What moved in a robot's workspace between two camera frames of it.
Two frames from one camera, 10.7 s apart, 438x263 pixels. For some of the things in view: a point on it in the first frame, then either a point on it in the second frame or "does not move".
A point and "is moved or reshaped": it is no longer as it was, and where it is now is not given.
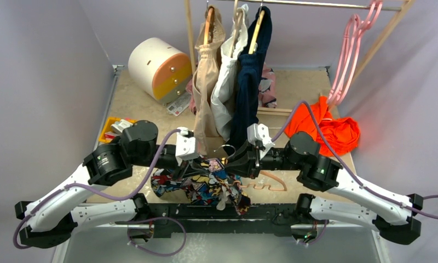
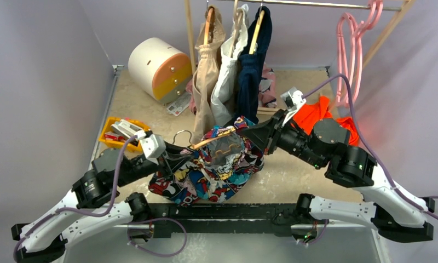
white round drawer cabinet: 159,69 does not move
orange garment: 340,135 does not move
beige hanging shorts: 209,43 does not move
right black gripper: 251,159 -> 271,130
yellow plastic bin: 109,128 does not move
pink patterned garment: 266,98 does not move
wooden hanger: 237,182 -> 196,145
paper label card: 180,104 does not move
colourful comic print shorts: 208,182 is moved or reshaped
